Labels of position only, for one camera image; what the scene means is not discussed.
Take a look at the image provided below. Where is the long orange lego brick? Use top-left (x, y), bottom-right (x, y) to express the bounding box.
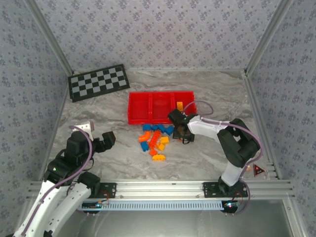
top-left (149, 131), bottom-right (161, 149)

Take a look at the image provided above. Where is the black grey checkerboard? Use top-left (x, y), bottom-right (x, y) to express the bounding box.
top-left (68, 63), bottom-right (131, 103)

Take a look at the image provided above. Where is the small circuit board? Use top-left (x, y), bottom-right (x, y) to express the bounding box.
top-left (222, 200), bottom-right (239, 210)
top-left (82, 201), bottom-right (104, 210)

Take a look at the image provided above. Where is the red triangle warning sticker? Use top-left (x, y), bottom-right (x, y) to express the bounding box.
top-left (253, 163), bottom-right (265, 177)

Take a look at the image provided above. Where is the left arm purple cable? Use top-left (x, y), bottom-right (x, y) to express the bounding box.
top-left (19, 124), bottom-right (96, 237)

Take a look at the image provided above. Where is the aluminium side rail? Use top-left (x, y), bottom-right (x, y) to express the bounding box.
top-left (37, 73), bottom-right (75, 182)
top-left (241, 70), bottom-right (283, 181)

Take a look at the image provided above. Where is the thin orange base wire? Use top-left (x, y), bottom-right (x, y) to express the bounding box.
top-left (234, 190), bottom-right (248, 205)
top-left (100, 189), bottom-right (111, 206)

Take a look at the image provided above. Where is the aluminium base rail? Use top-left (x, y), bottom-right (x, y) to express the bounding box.
top-left (27, 179), bottom-right (296, 199)

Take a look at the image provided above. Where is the light blue slotted cable duct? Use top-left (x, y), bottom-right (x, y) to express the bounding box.
top-left (78, 200), bottom-right (237, 211)

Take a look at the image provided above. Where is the aluminium frame post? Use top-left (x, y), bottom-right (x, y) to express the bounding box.
top-left (24, 0), bottom-right (75, 76)
top-left (245, 0), bottom-right (295, 75)

